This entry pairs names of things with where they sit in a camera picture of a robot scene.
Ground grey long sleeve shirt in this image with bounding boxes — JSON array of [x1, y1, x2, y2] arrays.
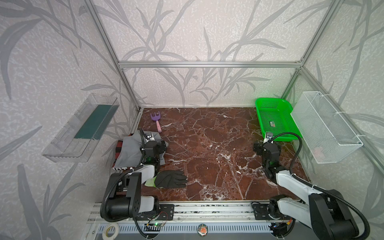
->
[[113, 130, 169, 169]]

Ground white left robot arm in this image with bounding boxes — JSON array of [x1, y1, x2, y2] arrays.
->
[[100, 129, 168, 222]]

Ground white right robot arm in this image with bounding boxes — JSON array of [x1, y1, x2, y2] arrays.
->
[[253, 133, 371, 240]]

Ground purple pink toy rake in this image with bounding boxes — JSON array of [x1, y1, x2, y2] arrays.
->
[[151, 112, 162, 133]]

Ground black green work glove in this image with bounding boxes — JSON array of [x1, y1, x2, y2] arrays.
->
[[145, 171, 188, 189]]

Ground red black plaid shirt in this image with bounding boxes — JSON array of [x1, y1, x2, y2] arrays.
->
[[112, 141, 123, 171]]

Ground green plastic basket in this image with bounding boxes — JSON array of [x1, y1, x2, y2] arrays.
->
[[255, 98, 302, 138]]

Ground round red emblem button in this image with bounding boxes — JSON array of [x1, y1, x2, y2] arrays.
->
[[197, 224, 209, 237]]

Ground white tape roll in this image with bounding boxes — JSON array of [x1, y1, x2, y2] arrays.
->
[[102, 223, 120, 240]]

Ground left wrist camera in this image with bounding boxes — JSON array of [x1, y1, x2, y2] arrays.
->
[[145, 132, 161, 142]]

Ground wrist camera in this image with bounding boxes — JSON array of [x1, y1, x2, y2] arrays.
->
[[263, 132, 274, 144], [145, 132, 161, 142]]

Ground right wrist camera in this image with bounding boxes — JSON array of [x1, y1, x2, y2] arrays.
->
[[263, 132, 274, 144]]

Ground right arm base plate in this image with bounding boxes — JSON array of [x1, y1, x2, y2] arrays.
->
[[251, 202, 292, 222]]

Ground white wire mesh basket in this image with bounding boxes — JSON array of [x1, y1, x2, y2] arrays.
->
[[291, 91, 364, 164]]

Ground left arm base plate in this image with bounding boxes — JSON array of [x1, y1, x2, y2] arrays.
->
[[151, 204, 175, 222]]

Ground aluminium frame rails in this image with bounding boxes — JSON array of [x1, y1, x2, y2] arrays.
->
[[92, 1, 384, 240]]

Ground clear plastic wall shelf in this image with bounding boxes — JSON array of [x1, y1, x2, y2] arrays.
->
[[42, 94, 120, 163]]

